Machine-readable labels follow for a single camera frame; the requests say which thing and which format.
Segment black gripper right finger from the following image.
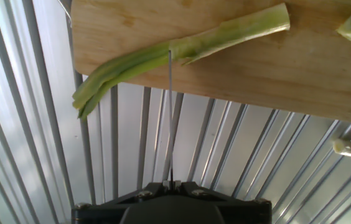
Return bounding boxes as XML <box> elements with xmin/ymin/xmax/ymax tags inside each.
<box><xmin>172</xmin><ymin>180</ymin><xmax>272</xmax><ymax>224</ymax></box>

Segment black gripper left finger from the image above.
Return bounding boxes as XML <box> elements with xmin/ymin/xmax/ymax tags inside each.
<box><xmin>70</xmin><ymin>180</ymin><xmax>171</xmax><ymax>224</ymax></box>

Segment steel cleaver knife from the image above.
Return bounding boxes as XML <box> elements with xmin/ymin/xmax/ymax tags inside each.
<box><xmin>167</xmin><ymin>50</ymin><xmax>176</xmax><ymax>191</ymax></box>

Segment wooden cutting board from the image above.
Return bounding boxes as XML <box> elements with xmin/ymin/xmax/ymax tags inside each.
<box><xmin>70</xmin><ymin>0</ymin><xmax>351</xmax><ymax>124</ymax></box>

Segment long scallion with green top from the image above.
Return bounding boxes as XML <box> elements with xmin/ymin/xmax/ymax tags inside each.
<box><xmin>72</xmin><ymin>2</ymin><xmax>291</xmax><ymax>121</ymax></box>

